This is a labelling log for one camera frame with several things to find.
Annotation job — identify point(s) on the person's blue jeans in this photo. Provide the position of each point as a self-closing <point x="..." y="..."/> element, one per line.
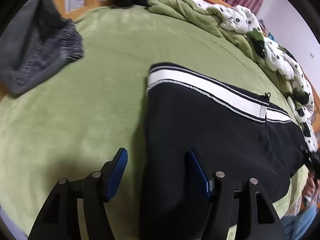
<point x="300" y="222"/>

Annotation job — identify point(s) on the green fleece bed sheet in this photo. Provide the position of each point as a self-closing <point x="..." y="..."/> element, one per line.
<point x="87" y="105"/>

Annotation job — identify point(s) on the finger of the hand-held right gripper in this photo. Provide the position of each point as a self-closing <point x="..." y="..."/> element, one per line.
<point x="312" y="162"/>

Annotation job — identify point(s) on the white floral green-backed quilt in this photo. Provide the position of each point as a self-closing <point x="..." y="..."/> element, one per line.
<point x="190" y="12"/>

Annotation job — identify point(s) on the white floral pillow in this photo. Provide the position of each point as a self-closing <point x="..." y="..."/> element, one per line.
<point x="310" y="137"/>

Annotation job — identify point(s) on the black white-striped pants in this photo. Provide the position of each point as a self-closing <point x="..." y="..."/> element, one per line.
<point x="212" y="130"/>

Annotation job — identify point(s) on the teal item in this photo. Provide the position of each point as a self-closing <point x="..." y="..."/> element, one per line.
<point x="272" y="37"/>

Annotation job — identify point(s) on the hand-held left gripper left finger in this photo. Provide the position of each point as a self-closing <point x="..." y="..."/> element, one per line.
<point x="116" y="177"/>

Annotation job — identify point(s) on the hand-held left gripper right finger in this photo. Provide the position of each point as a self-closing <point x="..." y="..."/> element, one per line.
<point x="200" y="177"/>

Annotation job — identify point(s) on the grey knit garment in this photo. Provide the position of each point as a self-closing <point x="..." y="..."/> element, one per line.
<point x="37" y="62"/>

